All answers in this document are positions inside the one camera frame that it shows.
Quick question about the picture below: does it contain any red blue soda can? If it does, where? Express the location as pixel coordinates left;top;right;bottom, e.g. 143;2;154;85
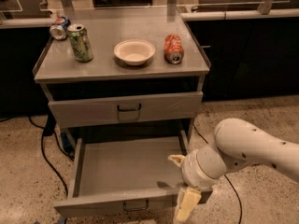
50;17;71;40

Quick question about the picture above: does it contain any white counter rail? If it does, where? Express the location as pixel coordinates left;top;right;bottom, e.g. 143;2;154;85
180;8;299;21

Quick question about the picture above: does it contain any black cable right floor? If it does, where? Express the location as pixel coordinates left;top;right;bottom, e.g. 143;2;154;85
192;124;244;224

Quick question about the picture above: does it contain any green soda can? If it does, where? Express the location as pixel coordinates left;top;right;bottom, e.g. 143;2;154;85
67;23;93;63

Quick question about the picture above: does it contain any grey drawer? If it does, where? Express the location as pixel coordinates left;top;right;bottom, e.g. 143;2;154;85
52;130;214;219
49;91;203;128

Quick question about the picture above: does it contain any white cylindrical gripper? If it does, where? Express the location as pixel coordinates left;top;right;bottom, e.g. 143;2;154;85
168;149;218;224

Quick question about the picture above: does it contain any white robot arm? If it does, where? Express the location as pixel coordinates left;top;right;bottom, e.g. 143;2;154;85
168;119;299;223

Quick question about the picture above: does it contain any black cable floor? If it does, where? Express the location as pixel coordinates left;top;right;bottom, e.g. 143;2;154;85
192;124;244;224
27;115;76;198

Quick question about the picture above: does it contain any black cable left floor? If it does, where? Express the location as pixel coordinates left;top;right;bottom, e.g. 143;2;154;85
27;115;76;198

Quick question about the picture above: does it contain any orange soda can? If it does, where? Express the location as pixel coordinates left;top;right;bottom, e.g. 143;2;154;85
164;34;184;64

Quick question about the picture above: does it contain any white paper bowl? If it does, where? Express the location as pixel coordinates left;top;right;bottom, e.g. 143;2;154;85
114;39;156;66

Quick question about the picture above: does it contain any grey metal drawer cabinet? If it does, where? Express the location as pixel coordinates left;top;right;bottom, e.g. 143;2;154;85
35;7;209;143

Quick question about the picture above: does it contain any grey top drawer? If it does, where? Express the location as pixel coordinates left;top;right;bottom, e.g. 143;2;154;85
49;91;203;128

